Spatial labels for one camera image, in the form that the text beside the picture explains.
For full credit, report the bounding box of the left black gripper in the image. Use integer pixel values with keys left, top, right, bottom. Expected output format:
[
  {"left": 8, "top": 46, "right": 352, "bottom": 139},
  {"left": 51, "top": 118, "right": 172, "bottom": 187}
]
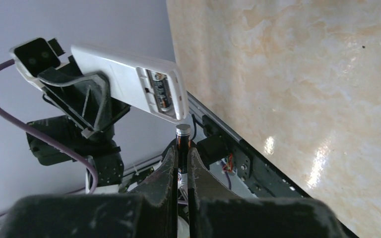
[{"left": 38, "top": 56, "right": 130, "bottom": 138}]

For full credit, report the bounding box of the white remote control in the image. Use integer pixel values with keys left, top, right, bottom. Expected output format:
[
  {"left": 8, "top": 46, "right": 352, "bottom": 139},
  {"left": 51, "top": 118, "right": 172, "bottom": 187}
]
[{"left": 71, "top": 44, "right": 189, "bottom": 123}]

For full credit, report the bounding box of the black battery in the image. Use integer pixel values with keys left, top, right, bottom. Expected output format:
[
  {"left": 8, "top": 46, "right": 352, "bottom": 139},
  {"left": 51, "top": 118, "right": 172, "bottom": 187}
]
[
  {"left": 146, "top": 69, "right": 173, "bottom": 112},
  {"left": 176, "top": 124, "right": 191, "bottom": 191}
]

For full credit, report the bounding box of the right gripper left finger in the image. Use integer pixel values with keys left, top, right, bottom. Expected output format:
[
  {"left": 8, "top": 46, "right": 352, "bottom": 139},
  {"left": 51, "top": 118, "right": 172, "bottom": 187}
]
[{"left": 0, "top": 147, "right": 178, "bottom": 238}]

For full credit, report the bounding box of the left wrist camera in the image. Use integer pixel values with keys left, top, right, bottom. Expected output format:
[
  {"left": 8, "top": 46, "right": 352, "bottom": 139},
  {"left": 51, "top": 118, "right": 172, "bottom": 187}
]
[{"left": 9, "top": 38, "right": 66, "bottom": 91}]

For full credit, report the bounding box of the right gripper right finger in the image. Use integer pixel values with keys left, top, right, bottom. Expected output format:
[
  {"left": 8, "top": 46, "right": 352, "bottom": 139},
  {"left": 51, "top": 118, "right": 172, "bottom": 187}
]
[{"left": 188, "top": 148, "right": 346, "bottom": 238}]

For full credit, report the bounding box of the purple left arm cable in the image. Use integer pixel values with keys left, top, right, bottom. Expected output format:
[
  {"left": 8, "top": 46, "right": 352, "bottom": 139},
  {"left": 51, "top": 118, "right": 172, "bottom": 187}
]
[{"left": 0, "top": 59, "right": 99, "bottom": 227}]

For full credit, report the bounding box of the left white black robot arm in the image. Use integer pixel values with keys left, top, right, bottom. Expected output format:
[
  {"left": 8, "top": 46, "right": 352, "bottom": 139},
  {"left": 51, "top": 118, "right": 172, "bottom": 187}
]
[{"left": 29, "top": 56, "right": 130, "bottom": 192}]

